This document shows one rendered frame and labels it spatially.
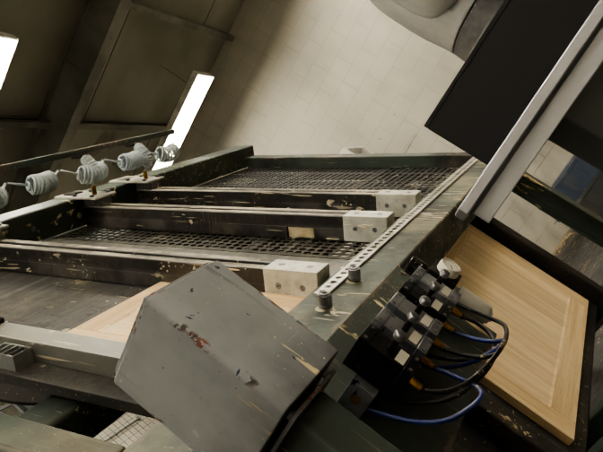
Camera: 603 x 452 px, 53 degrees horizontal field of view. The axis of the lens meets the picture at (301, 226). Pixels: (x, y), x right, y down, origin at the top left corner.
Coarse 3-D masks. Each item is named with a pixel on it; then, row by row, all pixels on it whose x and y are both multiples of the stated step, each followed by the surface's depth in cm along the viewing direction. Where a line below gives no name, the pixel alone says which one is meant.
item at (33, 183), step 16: (96, 144) 213; (112, 144) 218; (32, 160) 188; (48, 160) 193; (112, 160) 214; (128, 160) 222; (160, 160) 235; (32, 176) 182; (48, 176) 186; (80, 176) 197; (96, 176) 200; (0, 192) 170; (0, 208) 172
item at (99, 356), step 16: (0, 336) 111; (16, 336) 110; (32, 336) 109; (48, 336) 108; (64, 336) 108; (80, 336) 107; (32, 352) 108; (48, 352) 106; (64, 352) 104; (80, 352) 102; (96, 352) 100; (112, 352) 100; (80, 368) 103; (96, 368) 101; (112, 368) 99
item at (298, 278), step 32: (0, 224) 170; (0, 256) 163; (32, 256) 157; (64, 256) 152; (96, 256) 146; (128, 256) 142; (160, 256) 139; (192, 256) 138; (224, 256) 135; (256, 288) 127; (288, 288) 123
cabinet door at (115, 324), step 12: (156, 288) 135; (132, 300) 128; (276, 300) 121; (288, 300) 121; (300, 300) 120; (108, 312) 123; (120, 312) 122; (132, 312) 122; (84, 324) 118; (96, 324) 118; (108, 324) 117; (120, 324) 117; (132, 324) 117; (96, 336) 112; (108, 336) 111; (120, 336) 111
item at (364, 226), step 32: (96, 192) 204; (96, 224) 204; (128, 224) 197; (160, 224) 191; (192, 224) 185; (224, 224) 180; (256, 224) 175; (288, 224) 170; (320, 224) 165; (352, 224) 161; (384, 224) 156
